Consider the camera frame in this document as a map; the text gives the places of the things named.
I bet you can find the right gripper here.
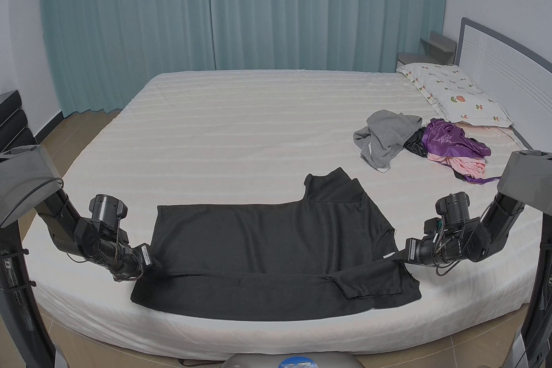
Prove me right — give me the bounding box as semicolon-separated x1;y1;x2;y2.
405;239;446;268

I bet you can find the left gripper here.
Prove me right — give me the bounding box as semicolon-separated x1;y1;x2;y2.
110;243;154;280

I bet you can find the black T-shirt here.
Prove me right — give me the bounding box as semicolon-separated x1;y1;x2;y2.
130;167;422;321

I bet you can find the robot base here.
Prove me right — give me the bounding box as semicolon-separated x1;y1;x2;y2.
220;351;359;368

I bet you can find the bed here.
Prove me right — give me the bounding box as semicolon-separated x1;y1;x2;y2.
19;17;552;360

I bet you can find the pink garment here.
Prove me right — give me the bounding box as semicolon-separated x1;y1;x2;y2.
427;153;488;179

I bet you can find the shiny black garment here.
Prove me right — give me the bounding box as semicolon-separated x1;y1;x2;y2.
403;128;431;158

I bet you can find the purple garment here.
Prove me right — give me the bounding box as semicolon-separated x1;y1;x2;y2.
422;118;507;186

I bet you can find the grey garment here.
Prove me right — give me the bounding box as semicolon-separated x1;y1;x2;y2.
353;109;424;174

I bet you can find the white printed pillow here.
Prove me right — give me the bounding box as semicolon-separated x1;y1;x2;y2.
396;62;515;129

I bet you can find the black chest of drawers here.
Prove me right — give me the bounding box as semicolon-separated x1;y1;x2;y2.
0;89;39;153

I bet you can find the grey bedside table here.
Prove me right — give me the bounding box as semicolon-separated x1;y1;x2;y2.
396;31;458;67

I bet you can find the black cable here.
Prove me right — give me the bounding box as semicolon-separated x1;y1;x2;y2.
177;358;225;367

